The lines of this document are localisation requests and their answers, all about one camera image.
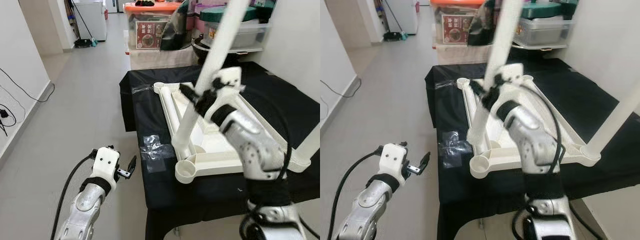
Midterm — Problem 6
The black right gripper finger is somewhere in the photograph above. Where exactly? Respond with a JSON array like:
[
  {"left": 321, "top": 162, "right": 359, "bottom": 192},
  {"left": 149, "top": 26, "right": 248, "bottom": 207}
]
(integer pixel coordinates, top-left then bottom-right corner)
[
  {"left": 178, "top": 83, "right": 199, "bottom": 103},
  {"left": 469, "top": 80, "right": 488, "bottom": 100}
]

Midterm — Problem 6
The white plastic children table top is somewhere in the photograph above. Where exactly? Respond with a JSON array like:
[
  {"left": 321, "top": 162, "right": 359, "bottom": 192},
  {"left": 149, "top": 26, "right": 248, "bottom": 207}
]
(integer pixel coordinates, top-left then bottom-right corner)
[
  {"left": 152, "top": 80, "right": 313, "bottom": 185},
  {"left": 457, "top": 75, "right": 601, "bottom": 180}
]

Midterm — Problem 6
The pink checkered tablecloth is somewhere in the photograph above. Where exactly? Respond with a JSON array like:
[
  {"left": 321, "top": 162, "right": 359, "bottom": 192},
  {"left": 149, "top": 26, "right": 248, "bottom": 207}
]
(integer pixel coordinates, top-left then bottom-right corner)
[
  {"left": 129, "top": 47, "right": 201, "bottom": 71},
  {"left": 434, "top": 44, "right": 493, "bottom": 66}
]

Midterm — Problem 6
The black tablecloth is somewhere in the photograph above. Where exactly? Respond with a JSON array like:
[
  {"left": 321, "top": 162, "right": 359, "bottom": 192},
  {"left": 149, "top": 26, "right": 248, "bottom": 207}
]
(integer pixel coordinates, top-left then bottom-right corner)
[
  {"left": 119, "top": 62, "right": 320, "bottom": 240},
  {"left": 425, "top": 57, "right": 640, "bottom": 240}
]

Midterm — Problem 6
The black wok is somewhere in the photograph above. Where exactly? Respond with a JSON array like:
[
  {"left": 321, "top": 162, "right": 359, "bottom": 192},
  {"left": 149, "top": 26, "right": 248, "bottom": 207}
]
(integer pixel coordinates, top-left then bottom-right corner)
[
  {"left": 192, "top": 35, "right": 241, "bottom": 66},
  {"left": 507, "top": 46, "right": 571, "bottom": 63}
]

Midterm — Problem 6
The red printed cardboard box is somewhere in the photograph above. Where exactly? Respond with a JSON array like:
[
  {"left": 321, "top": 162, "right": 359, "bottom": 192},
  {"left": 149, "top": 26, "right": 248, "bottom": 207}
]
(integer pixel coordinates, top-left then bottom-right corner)
[
  {"left": 135, "top": 20, "right": 168, "bottom": 50},
  {"left": 442, "top": 14, "right": 476, "bottom": 45}
]

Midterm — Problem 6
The black bag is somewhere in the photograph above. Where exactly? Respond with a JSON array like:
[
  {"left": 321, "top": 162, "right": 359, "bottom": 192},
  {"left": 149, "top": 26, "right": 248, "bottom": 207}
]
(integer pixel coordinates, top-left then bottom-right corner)
[
  {"left": 160, "top": 0, "right": 193, "bottom": 51},
  {"left": 467, "top": 0, "right": 498, "bottom": 47}
]

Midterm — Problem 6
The clear plastic storage box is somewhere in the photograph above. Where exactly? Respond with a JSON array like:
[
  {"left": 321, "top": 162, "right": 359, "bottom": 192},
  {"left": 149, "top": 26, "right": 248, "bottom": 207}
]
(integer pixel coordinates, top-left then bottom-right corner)
[
  {"left": 515, "top": 17, "right": 576, "bottom": 48},
  {"left": 202, "top": 20, "right": 271, "bottom": 51}
]

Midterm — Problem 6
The dark green pot lid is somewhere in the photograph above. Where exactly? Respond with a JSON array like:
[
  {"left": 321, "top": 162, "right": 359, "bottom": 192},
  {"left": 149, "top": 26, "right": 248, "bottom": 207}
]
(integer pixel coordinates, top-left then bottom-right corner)
[
  {"left": 200, "top": 6, "right": 273, "bottom": 23},
  {"left": 520, "top": 2, "right": 578, "bottom": 20}
]

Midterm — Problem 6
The white appliance cabinet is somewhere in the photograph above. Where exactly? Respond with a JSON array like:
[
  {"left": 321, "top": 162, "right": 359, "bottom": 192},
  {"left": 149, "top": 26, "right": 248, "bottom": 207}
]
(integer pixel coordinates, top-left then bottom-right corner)
[
  {"left": 75, "top": 0, "right": 108, "bottom": 42},
  {"left": 387, "top": 0, "right": 418, "bottom": 35}
]

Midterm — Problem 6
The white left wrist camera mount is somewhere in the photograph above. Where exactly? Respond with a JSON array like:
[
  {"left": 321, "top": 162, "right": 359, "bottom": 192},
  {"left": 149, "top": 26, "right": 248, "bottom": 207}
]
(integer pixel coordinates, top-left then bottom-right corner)
[
  {"left": 377, "top": 143, "right": 408, "bottom": 187},
  {"left": 91, "top": 146, "right": 121, "bottom": 193}
]

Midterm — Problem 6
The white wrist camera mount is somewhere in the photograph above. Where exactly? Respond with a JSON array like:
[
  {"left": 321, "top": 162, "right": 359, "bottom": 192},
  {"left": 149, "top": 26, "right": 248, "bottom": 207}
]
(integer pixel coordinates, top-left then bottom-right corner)
[
  {"left": 495, "top": 62, "right": 536, "bottom": 108},
  {"left": 377, "top": 143, "right": 408, "bottom": 187},
  {"left": 91, "top": 146, "right": 121, "bottom": 193},
  {"left": 215, "top": 67, "right": 246, "bottom": 118}
]

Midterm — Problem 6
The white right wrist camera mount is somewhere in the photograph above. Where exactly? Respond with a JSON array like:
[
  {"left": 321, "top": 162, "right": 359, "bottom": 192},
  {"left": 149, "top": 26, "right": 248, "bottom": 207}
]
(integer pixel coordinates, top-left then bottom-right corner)
[
  {"left": 215, "top": 67, "right": 246, "bottom": 118},
  {"left": 495, "top": 62, "right": 536, "bottom": 108}
]

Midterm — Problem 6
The black wall cable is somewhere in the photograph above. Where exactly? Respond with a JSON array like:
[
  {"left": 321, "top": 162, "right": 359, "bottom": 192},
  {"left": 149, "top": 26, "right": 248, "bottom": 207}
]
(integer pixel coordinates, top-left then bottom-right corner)
[
  {"left": 320, "top": 77, "right": 362, "bottom": 99},
  {"left": 0, "top": 67, "right": 56, "bottom": 103}
]

